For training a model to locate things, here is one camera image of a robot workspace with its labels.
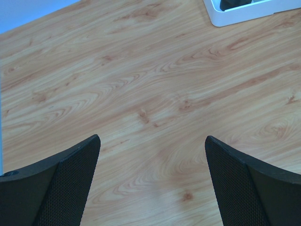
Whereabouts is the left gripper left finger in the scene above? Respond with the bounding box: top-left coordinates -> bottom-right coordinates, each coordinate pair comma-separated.
0,135 -> 101,226

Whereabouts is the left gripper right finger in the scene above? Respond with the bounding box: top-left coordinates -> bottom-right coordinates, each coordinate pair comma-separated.
205,136 -> 301,226

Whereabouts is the oil bottle dark sauce back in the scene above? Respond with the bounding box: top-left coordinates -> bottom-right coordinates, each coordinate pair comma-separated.
220,0 -> 252,11

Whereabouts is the white compartment tray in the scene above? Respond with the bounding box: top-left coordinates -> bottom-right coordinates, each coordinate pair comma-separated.
204,0 -> 301,27

